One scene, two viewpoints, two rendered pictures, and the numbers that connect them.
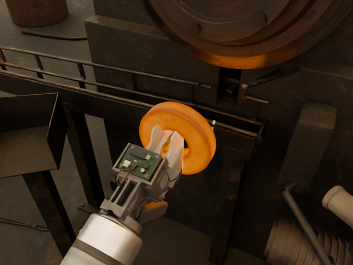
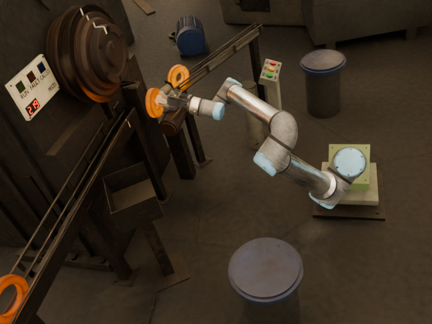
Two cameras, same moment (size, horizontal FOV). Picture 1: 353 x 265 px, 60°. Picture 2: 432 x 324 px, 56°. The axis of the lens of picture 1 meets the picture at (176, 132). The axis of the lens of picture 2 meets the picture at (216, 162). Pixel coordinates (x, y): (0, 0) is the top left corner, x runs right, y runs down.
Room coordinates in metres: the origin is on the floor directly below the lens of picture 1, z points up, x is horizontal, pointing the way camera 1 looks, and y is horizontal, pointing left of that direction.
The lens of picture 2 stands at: (0.31, 1.88, 1.91)
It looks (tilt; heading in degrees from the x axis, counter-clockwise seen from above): 40 degrees down; 267
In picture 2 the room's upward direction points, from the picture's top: 14 degrees counter-clockwise
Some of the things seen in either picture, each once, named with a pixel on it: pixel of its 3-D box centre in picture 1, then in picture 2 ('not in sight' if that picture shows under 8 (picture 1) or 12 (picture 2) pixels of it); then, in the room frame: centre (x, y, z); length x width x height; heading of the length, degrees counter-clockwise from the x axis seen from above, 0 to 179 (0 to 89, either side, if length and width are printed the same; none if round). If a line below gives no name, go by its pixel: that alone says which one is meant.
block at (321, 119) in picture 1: (304, 149); (137, 101); (0.57, -0.33, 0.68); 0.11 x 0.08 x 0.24; 153
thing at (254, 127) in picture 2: not in sight; (252, 116); (-0.14, -0.43, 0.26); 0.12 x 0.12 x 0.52
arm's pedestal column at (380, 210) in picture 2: not in sight; (348, 189); (-0.52, 0.27, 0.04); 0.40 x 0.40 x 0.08; 64
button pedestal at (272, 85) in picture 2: not in sight; (275, 107); (-0.30, -0.39, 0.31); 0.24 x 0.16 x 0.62; 63
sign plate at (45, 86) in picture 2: not in sight; (35, 87); (0.91, 0.14, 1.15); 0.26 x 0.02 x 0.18; 63
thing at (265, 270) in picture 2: not in sight; (269, 292); (0.16, 0.88, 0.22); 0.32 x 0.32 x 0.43
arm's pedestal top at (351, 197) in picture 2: not in sight; (348, 182); (-0.52, 0.27, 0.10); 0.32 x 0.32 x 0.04; 64
